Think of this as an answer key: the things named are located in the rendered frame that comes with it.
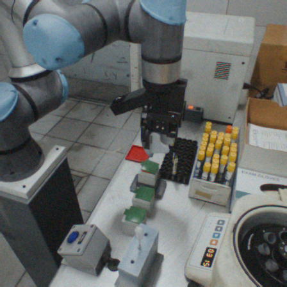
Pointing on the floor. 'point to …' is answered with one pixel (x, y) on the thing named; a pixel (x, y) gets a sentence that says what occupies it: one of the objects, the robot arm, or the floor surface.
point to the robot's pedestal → (41, 223)
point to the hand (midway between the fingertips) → (148, 152)
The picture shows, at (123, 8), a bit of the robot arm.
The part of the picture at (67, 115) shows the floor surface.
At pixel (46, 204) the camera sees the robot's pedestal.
